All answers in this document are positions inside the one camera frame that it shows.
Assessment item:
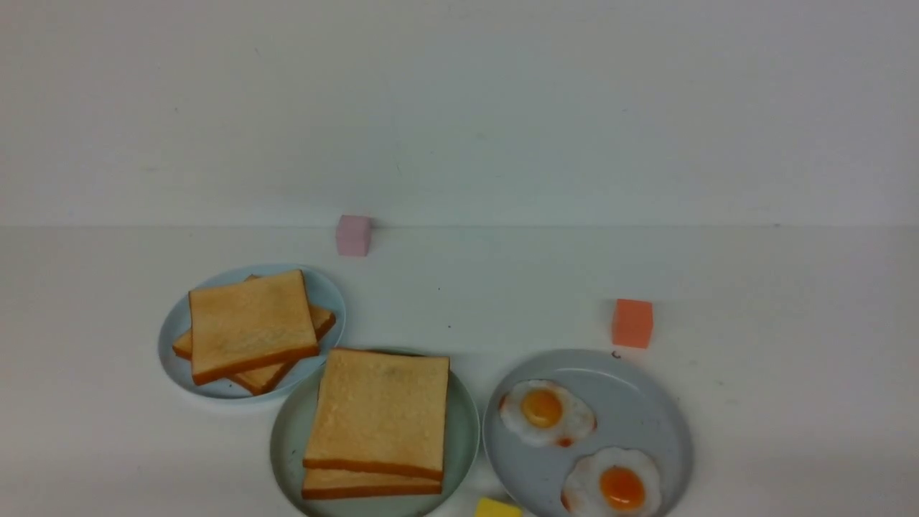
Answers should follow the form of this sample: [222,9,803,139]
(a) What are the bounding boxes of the pink cube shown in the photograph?
[335,215,372,256]

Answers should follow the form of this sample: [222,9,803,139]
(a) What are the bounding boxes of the rear fried egg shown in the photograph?
[497,379,597,448]

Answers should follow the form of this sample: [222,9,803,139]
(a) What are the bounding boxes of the fried egg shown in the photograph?
[497,379,597,448]
[560,447,663,516]

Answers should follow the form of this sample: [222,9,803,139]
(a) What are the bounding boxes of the orange cube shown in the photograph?
[611,299,654,349]

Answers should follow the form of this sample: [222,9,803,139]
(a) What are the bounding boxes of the grey-blue egg plate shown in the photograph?
[482,350,694,516]

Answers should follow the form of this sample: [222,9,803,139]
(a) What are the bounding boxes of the mint green plate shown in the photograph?
[269,349,480,516]

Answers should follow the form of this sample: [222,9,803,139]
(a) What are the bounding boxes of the yellow cube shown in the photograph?
[473,498,524,517]

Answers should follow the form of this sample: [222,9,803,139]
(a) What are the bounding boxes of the front fried egg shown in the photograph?
[560,447,663,516]

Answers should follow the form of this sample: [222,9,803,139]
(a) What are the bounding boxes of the light blue bread plate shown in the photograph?
[157,264,347,401]

